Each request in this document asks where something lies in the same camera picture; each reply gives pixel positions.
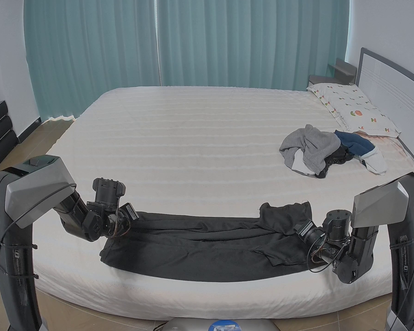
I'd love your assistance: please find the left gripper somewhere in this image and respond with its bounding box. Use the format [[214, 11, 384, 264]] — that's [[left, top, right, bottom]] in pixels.
[[110, 202, 139, 238]]

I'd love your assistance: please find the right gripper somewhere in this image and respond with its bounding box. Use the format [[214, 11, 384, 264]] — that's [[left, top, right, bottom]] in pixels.
[[294, 219, 328, 252]]

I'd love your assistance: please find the black polo shirt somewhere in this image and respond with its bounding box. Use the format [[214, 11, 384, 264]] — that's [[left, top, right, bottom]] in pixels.
[[99, 200, 332, 283]]

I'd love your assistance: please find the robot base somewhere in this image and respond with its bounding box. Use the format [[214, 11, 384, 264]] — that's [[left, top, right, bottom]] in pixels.
[[159, 317, 276, 331]]

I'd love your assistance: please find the pile of clothes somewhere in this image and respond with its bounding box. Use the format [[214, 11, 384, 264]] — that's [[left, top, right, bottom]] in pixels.
[[279, 124, 388, 179]]

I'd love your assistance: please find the bed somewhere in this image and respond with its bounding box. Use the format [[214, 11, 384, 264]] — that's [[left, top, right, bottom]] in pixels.
[[0, 47, 414, 321]]

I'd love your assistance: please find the white printed pillow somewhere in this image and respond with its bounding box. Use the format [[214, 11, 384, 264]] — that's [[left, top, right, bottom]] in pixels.
[[306, 82, 401, 138]]

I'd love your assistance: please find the grey bedside table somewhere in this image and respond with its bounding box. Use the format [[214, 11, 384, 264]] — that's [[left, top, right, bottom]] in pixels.
[[308, 58, 357, 86]]

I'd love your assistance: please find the blue-green curtain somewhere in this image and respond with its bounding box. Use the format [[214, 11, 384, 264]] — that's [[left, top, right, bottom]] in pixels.
[[157, 0, 351, 90], [24, 0, 163, 121]]

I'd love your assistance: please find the black cable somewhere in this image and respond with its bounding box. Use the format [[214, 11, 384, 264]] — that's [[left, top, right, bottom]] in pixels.
[[0, 183, 77, 268], [306, 243, 335, 274]]

